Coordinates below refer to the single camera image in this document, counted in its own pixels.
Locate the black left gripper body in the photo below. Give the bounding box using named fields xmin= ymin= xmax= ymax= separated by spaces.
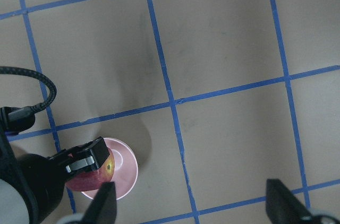
xmin=1 ymin=130 xmax=66 ymax=223

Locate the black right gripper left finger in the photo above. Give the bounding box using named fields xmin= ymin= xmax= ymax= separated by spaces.
xmin=82 ymin=182 xmax=117 ymax=224

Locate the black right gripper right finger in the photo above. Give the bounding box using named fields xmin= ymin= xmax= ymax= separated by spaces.
xmin=265 ymin=179 xmax=312 ymax=224

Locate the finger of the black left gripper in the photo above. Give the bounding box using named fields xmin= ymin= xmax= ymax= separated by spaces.
xmin=47 ymin=136 xmax=109 ymax=173

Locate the red apple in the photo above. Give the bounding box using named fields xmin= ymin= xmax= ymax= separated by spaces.
xmin=65 ymin=148 xmax=115 ymax=192

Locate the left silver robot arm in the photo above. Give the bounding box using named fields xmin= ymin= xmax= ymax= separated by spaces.
xmin=1 ymin=131 xmax=109 ymax=223

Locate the black braided cable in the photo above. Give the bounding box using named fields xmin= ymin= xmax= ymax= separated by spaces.
xmin=0 ymin=66 xmax=57 ymax=132

